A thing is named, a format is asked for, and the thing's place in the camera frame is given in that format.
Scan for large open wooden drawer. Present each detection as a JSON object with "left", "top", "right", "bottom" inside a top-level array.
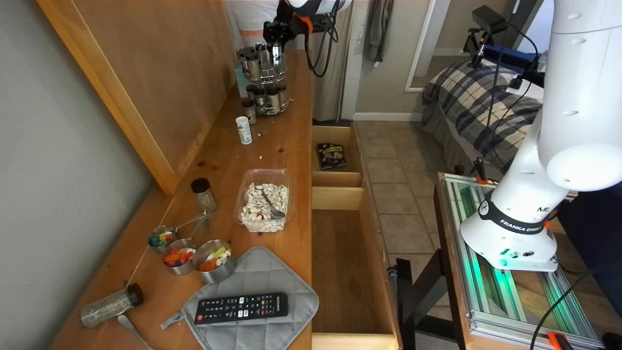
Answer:
[{"left": 308, "top": 185, "right": 399, "bottom": 350}]

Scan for gray hanging cloth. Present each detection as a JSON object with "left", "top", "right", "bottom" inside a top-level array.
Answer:
[{"left": 363, "top": 0, "right": 396, "bottom": 65}]

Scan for gray quilted pot holder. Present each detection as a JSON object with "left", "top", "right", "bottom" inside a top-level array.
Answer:
[{"left": 160, "top": 244, "right": 320, "bottom": 350}]

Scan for metal utensil handle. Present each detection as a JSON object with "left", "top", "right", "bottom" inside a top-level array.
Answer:
[{"left": 114, "top": 312, "right": 155, "bottom": 350}]

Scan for rack spice jar black cap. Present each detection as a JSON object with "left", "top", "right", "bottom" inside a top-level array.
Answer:
[
  {"left": 271, "top": 84, "right": 291, "bottom": 114},
  {"left": 254, "top": 84, "right": 277, "bottom": 117},
  {"left": 252, "top": 45, "right": 273, "bottom": 80},
  {"left": 236, "top": 47, "right": 258, "bottom": 82}
]

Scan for metal spoon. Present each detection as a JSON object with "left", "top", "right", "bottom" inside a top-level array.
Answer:
[{"left": 260, "top": 191, "right": 287, "bottom": 220}]

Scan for black snack packet yellow print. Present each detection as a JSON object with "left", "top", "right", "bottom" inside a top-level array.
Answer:
[{"left": 314, "top": 141, "right": 349, "bottom": 172}]

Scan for orange black clamp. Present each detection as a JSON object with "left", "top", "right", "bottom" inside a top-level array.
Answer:
[{"left": 543, "top": 329, "right": 574, "bottom": 350}]

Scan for large framed wooden board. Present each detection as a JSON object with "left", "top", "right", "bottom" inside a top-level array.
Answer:
[{"left": 34, "top": 0, "right": 238, "bottom": 197}]

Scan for small open wooden drawer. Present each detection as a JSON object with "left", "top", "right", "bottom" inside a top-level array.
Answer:
[{"left": 308, "top": 123, "right": 364, "bottom": 191}]

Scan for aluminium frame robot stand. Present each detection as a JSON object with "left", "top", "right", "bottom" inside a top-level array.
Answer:
[{"left": 434, "top": 172, "right": 607, "bottom": 350}]

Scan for teal cardboard box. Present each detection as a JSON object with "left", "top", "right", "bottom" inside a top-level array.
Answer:
[{"left": 228, "top": 65, "right": 244, "bottom": 100}]

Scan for trash bin with white bag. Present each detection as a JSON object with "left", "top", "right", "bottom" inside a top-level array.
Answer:
[{"left": 221, "top": 0, "right": 281, "bottom": 51}]

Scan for glass spice bottle black cap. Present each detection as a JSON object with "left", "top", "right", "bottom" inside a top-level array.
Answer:
[
  {"left": 269, "top": 44, "right": 289, "bottom": 77},
  {"left": 188, "top": 178, "right": 219, "bottom": 215}
]

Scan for medium metal measuring cup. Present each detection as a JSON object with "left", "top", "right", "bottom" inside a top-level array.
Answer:
[{"left": 160, "top": 238, "right": 199, "bottom": 277}]

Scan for clear plastic popcorn container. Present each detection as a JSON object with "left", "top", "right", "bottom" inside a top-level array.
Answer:
[{"left": 232, "top": 168, "right": 291, "bottom": 236}]

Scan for wooden dresser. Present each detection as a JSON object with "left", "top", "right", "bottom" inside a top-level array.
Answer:
[{"left": 46, "top": 47, "right": 399, "bottom": 350}]

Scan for black camera on stand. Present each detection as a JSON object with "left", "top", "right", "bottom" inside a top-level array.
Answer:
[{"left": 462, "top": 5, "right": 510, "bottom": 57}]

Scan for black metal stand legs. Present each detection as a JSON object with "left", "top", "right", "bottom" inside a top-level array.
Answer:
[{"left": 386, "top": 250, "right": 468, "bottom": 350}]

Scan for blue camera mount bar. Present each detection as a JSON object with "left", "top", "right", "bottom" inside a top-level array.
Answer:
[{"left": 481, "top": 44, "right": 541, "bottom": 71}]

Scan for small brown spice jar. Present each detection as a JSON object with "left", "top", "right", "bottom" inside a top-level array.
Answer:
[{"left": 240, "top": 96, "right": 258, "bottom": 127}]

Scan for plaid bed blanket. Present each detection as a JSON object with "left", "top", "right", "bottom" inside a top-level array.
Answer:
[{"left": 419, "top": 57, "right": 549, "bottom": 184}]

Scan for black remote control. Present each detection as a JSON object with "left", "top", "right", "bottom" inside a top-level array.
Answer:
[{"left": 191, "top": 290, "right": 291, "bottom": 327}]

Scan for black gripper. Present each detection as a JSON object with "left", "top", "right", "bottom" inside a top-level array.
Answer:
[{"left": 260, "top": 12, "right": 310, "bottom": 59}]

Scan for small metal measuring cup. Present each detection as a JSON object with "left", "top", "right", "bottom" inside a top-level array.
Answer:
[{"left": 145, "top": 217, "right": 209, "bottom": 254}]

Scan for white plastic bottle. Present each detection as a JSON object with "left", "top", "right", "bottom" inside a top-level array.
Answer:
[{"left": 232, "top": 115, "right": 254, "bottom": 149}]

